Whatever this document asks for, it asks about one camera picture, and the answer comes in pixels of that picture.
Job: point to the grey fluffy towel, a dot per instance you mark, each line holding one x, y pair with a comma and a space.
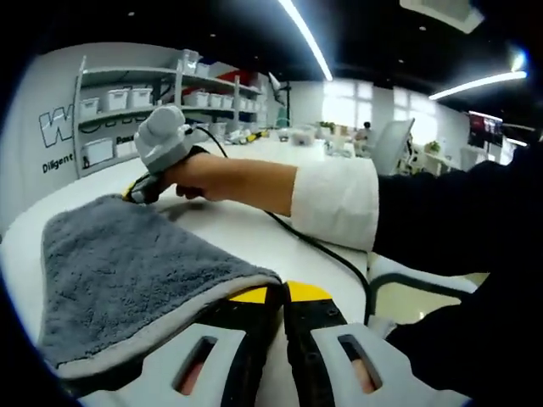
127, 263

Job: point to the person's right hand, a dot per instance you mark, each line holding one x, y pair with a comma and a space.
203, 178

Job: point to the grey metal shelf rack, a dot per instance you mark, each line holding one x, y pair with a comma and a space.
178, 85

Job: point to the rows of white storage boxes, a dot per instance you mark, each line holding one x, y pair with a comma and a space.
119, 98

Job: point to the spare yellow grey gripper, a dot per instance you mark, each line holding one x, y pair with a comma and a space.
252, 136

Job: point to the white office chair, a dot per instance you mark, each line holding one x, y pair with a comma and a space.
407, 275

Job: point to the clear plastic container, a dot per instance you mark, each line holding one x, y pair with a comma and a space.
302, 137

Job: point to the person's black-clad body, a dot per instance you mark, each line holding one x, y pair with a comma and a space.
466, 339

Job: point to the long ceiling light strip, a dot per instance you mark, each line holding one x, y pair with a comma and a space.
307, 40

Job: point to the potted green plant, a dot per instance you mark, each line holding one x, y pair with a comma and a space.
433, 147

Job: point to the short ceiling light strip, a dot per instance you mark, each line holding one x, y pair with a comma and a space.
475, 84

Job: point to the large wall monitor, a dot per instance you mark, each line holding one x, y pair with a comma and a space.
485, 129

